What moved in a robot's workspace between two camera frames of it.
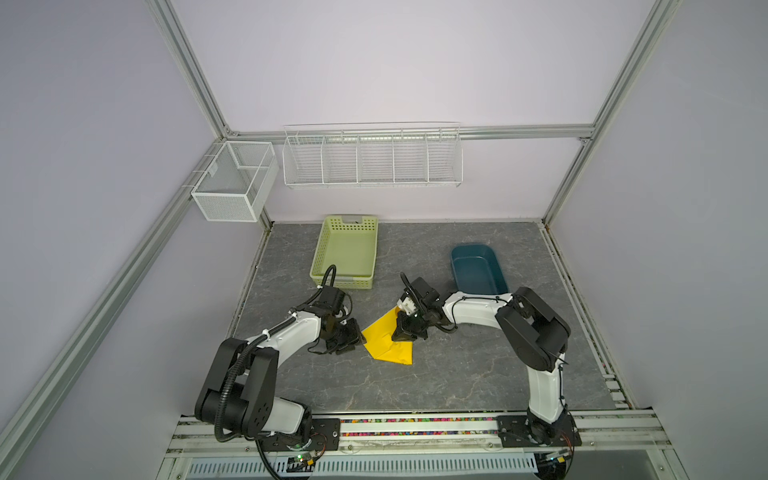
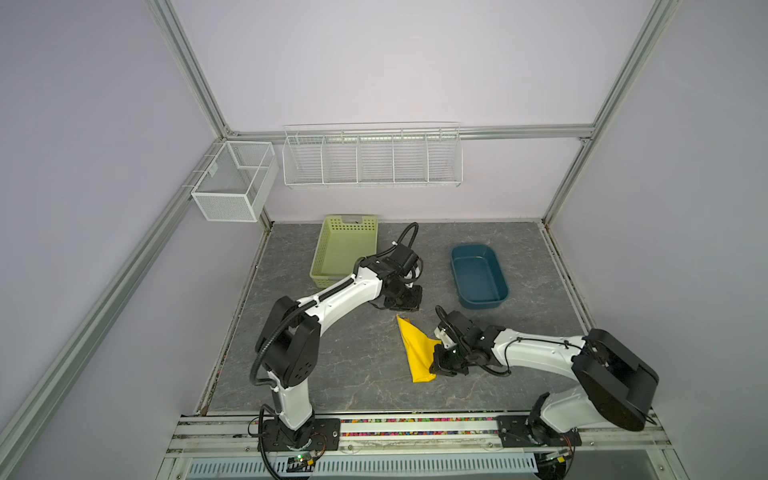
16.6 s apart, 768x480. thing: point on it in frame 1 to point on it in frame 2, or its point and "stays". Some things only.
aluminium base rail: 614,446 stays
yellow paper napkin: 379,342 to 418,350
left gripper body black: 343,336 to 404,298
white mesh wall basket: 237,183 stays
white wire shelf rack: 373,155 stays
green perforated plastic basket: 350,244 stays
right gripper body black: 414,325 to 450,360
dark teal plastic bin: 477,269 stays
